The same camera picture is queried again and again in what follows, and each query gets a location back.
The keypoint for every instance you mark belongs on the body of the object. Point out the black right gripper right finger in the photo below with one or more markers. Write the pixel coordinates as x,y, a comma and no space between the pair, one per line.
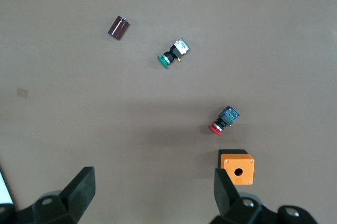
229,203

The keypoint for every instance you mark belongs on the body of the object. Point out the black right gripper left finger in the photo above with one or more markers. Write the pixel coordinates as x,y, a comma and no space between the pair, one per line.
73,197

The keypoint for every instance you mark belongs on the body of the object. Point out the white drawer cabinet housing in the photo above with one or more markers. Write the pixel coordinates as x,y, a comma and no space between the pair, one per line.
4,187

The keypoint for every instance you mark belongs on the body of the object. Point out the small brown tape square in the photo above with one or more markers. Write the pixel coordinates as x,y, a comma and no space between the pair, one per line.
22,93

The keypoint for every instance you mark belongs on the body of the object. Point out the dark purple capacitor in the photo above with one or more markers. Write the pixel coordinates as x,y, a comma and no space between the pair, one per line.
119,28

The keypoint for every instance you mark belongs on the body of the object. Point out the orange button enclosure box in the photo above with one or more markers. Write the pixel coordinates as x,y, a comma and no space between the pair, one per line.
239,167

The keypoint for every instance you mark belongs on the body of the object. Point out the red push button switch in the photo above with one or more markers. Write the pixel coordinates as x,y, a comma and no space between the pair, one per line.
223,121

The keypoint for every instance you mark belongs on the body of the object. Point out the green push button switch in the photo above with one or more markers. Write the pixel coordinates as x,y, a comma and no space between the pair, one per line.
172,53

